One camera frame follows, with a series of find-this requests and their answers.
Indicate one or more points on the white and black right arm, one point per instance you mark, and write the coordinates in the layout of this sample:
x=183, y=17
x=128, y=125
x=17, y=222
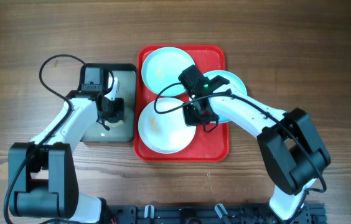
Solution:
x=293, y=152

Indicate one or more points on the light blue plate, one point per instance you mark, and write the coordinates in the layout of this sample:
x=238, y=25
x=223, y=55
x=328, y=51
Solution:
x=236, y=82

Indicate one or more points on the black rectangular water tray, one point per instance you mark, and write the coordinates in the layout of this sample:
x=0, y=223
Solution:
x=122, y=81

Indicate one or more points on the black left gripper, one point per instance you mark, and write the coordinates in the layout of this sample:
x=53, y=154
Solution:
x=112, y=111

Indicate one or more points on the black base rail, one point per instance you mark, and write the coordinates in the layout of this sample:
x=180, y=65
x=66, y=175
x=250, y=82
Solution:
x=219, y=214

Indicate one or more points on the mint green plate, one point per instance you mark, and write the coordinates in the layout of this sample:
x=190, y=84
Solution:
x=163, y=66

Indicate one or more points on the green and yellow sponge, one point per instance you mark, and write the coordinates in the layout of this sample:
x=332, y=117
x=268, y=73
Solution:
x=113, y=125

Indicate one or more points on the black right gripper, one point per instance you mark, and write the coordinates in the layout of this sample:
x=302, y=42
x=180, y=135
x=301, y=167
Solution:
x=195, y=116

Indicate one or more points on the red plastic serving tray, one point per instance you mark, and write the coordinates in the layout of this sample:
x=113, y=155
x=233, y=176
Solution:
x=205, y=147

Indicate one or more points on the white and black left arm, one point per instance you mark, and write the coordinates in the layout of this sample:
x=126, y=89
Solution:
x=42, y=178

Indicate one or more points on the white plate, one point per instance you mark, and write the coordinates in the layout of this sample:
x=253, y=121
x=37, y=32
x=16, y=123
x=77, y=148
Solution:
x=164, y=133

